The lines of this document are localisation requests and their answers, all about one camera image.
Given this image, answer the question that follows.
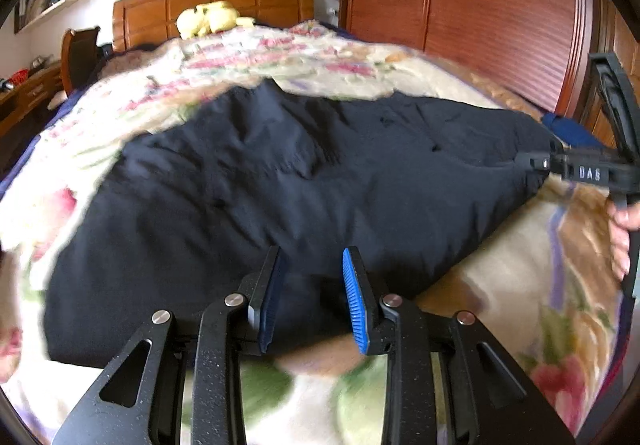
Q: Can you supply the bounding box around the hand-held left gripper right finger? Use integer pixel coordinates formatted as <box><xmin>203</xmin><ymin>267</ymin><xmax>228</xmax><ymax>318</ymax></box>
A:
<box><xmin>341</xmin><ymin>246</ymin><xmax>576</xmax><ymax>445</ymax></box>

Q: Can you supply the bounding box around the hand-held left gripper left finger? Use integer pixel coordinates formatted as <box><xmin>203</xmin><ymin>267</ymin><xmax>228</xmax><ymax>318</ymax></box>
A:
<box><xmin>52</xmin><ymin>245</ymin><xmax>288</xmax><ymax>445</ymax></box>

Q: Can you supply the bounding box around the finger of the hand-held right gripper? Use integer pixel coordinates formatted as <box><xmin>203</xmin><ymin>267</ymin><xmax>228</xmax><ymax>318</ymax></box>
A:
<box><xmin>515</xmin><ymin>150</ymin><xmax>556</xmax><ymax>173</ymax></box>

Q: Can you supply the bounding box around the black shirt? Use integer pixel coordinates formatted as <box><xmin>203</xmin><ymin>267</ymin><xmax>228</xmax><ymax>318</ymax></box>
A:
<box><xmin>42</xmin><ymin>77</ymin><xmax>566</xmax><ymax>368</ymax></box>

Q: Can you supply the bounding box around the person's right hand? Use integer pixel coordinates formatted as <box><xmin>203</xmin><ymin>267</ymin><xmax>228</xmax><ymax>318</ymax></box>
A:
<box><xmin>607</xmin><ymin>202</ymin><xmax>640</xmax><ymax>282</ymax></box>

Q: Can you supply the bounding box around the floral blanket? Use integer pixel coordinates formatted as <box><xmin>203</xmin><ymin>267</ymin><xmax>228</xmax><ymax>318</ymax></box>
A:
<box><xmin>0</xmin><ymin>20</ymin><xmax>633</xmax><ymax>445</ymax></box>

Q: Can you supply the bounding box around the wooden wardrobe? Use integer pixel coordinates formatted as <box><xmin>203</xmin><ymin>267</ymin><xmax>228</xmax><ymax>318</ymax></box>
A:
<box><xmin>340</xmin><ymin>0</ymin><xmax>640</xmax><ymax>146</ymax></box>

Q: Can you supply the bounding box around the yellow plush toy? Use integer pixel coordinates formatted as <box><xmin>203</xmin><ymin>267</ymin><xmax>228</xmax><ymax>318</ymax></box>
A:
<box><xmin>177</xmin><ymin>0</ymin><xmax>256</xmax><ymax>40</ymax></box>

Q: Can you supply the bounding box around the wooden chair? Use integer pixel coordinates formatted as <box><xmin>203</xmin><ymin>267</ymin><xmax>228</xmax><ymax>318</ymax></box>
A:
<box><xmin>61</xmin><ymin>26</ymin><xmax>102</xmax><ymax>96</ymax></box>

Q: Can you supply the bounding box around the wooden headboard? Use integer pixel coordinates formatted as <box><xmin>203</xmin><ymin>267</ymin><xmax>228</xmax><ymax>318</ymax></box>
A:
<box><xmin>112</xmin><ymin>0</ymin><xmax>315</xmax><ymax>53</ymax></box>

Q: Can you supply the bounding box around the wooden desk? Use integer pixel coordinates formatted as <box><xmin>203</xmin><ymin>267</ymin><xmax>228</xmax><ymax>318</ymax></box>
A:
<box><xmin>0</xmin><ymin>62</ymin><xmax>65</xmax><ymax>138</ymax></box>

